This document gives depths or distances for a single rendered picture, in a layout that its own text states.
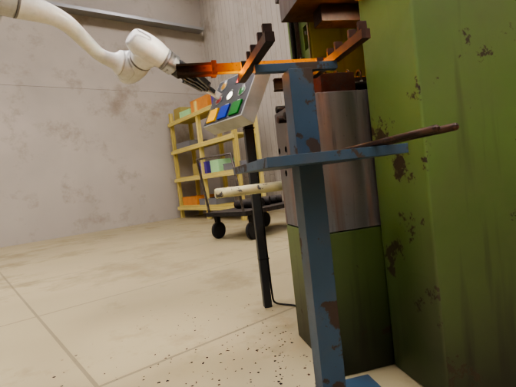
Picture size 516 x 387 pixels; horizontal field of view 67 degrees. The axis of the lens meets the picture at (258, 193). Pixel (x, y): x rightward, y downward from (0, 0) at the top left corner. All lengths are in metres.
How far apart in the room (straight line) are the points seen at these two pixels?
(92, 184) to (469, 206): 7.35
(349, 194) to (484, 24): 0.59
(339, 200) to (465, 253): 0.38
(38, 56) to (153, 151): 2.63
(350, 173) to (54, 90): 7.25
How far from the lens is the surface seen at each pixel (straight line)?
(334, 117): 1.29
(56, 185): 7.90
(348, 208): 1.29
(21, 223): 7.80
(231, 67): 1.08
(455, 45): 1.23
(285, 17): 1.65
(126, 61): 1.78
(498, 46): 1.32
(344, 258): 1.31
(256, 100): 1.88
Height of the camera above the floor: 0.67
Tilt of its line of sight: 2 degrees down
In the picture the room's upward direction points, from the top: 6 degrees counter-clockwise
